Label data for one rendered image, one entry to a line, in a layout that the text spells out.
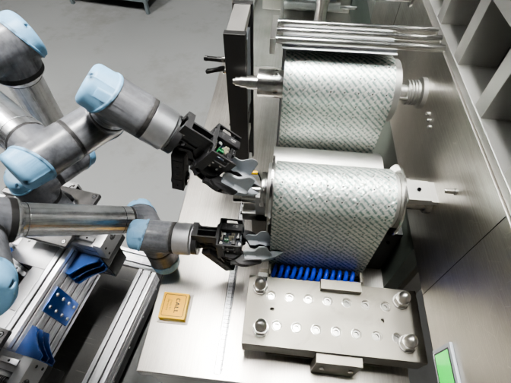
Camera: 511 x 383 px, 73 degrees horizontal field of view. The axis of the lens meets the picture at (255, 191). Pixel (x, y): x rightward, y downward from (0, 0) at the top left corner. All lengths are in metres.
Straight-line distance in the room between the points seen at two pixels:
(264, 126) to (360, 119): 0.62
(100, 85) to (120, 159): 2.08
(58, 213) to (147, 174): 1.65
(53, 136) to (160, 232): 0.31
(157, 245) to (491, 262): 0.64
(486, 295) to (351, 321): 0.34
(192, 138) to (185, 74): 2.71
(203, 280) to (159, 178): 1.51
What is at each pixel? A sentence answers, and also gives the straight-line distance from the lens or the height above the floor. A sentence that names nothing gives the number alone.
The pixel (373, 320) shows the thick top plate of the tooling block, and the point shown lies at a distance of 0.89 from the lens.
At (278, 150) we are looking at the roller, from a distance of 0.84.
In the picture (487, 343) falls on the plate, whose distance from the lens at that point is 0.63.
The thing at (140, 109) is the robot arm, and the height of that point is 1.48.
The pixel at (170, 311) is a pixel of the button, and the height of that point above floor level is 0.92.
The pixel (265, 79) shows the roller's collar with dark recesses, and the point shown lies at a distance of 0.83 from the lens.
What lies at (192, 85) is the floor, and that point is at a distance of 3.16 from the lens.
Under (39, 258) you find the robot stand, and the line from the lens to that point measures 1.45.
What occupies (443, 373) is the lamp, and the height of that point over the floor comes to 1.18.
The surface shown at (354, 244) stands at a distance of 0.80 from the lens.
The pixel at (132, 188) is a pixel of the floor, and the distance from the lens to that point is 2.46.
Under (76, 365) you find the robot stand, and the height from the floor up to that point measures 0.21.
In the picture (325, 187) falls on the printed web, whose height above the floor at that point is 1.31.
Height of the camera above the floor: 1.84
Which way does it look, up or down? 53 degrees down
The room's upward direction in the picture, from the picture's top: straight up
